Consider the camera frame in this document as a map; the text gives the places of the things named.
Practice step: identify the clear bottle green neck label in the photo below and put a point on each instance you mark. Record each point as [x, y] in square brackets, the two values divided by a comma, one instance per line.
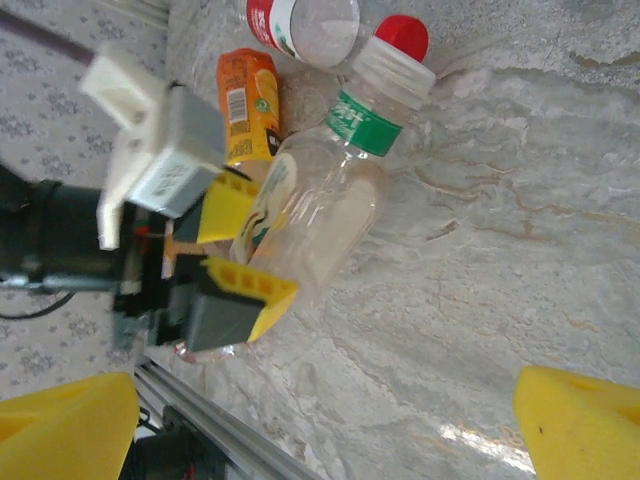
[325, 200]

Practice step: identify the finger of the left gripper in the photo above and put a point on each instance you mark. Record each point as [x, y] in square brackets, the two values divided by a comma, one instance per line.
[235, 310]
[225, 210]

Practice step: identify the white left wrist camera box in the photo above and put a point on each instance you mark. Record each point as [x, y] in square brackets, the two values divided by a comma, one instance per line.
[165, 165]

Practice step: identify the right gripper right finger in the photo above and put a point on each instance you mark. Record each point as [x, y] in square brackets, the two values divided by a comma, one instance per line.
[585, 430]

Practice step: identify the aluminium frame post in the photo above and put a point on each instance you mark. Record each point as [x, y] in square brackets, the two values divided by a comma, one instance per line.
[150, 10]

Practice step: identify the aluminium front rail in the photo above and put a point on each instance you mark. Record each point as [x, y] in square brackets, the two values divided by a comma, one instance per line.
[225, 430]

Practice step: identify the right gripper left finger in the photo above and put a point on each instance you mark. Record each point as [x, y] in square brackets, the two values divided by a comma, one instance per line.
[65, 435]

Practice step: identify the orange juice bottle with barcode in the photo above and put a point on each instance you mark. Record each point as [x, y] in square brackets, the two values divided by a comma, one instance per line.
[245, 100]

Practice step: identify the red label bottle red cap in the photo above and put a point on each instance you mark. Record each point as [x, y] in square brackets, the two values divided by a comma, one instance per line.
[270, 25]

